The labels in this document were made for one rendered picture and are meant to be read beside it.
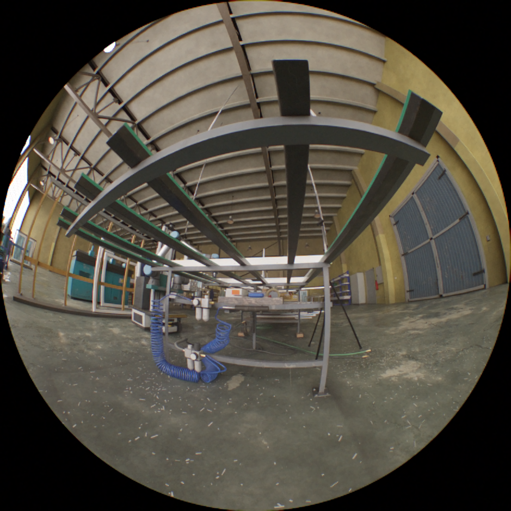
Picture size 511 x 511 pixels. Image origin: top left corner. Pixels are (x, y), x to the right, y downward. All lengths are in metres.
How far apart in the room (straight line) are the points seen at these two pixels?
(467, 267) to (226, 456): 5.84
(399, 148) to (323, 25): 8.29
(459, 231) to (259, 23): 9.29
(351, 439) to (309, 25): 8.92
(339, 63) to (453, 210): 6.74
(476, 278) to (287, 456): 5.52
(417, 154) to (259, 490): 0.84
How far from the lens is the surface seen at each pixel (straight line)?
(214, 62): 7.98
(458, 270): 5.94
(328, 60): 8.29
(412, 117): 0.32
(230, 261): 1.19
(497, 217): 5.13
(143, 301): 2.65
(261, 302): 0.94
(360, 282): 10.76
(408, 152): 0.30
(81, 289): 4.82
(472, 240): 5.67
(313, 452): 0.74
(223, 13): 6.10
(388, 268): 8.30
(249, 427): 0.83
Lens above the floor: 0.61
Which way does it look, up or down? 17 degrees up
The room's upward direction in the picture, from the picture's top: 1 degrees clockwise
